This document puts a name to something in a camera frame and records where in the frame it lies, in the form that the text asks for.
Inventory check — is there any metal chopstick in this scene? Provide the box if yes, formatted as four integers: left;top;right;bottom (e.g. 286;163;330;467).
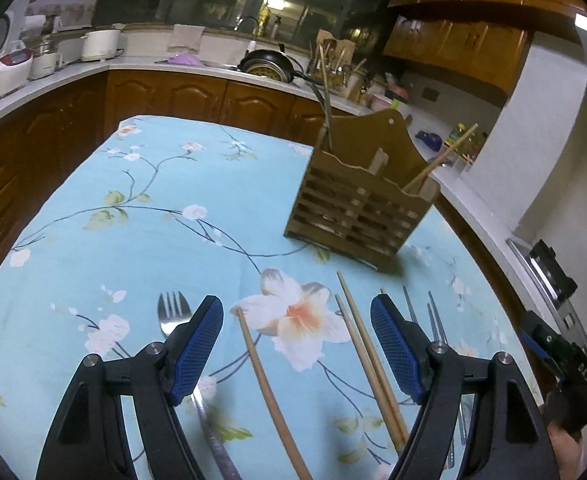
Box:
428;292;455;469
403;285;468;445

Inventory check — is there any right hand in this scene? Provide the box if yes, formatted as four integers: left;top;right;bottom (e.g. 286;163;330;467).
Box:
547;422;582;480

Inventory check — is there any wooden chopstick right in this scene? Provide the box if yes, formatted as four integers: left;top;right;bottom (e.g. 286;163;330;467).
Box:
337;271;409;446

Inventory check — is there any wooden chopstick middle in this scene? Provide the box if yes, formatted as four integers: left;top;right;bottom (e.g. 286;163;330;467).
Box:
336;295;405;453

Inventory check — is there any silver metal fork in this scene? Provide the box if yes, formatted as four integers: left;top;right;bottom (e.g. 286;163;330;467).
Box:
158;292;241;480

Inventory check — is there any wooden chopstick far left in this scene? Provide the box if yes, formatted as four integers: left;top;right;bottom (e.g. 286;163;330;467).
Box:
235;308;313;480

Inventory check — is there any floral blue tablecloth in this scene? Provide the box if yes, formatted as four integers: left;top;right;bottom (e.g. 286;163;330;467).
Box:
0;116;531;479

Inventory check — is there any wooden chopstick in holder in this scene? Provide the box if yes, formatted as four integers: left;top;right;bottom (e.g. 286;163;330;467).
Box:
402;124;479;193

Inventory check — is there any wooden utensil holder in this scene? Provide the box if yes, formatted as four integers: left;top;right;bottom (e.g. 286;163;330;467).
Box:
284;108;440;273

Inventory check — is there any metal utensil in holder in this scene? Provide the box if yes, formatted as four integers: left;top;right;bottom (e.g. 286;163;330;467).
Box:
307;77;333;153

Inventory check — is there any white electric pot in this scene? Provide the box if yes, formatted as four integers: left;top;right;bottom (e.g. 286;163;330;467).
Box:
80;28;121;62

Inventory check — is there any countertop utensil rack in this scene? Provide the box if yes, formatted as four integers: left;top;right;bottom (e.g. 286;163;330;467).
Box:
305;29;366;98

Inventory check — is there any black frying pan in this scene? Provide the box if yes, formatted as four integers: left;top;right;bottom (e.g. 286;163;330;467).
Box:
237;49;322;84

